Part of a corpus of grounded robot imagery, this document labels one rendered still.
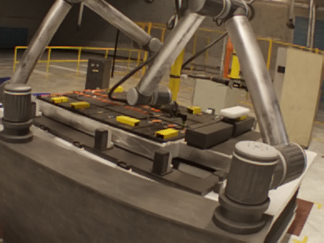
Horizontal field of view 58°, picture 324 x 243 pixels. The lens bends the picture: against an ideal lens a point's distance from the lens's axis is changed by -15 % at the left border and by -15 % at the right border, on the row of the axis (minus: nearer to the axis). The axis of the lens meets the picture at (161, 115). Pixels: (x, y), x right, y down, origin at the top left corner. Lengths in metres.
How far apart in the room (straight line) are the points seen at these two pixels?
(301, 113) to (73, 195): 5.41
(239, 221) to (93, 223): 0.77
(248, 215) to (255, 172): 0.19
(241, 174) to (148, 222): 0.50
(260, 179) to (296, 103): 5.33
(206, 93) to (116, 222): 5.61
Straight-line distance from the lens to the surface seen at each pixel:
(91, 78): 8.54
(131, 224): 1.60
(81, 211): 1.78
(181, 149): 2.23
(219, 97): 6.91
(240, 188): 1.33
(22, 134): 2.16
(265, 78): 1.63
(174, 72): 2.44
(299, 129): 6.64
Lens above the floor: 1.62
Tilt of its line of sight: 12 degrees down
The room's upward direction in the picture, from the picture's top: 8 degrees clockwise
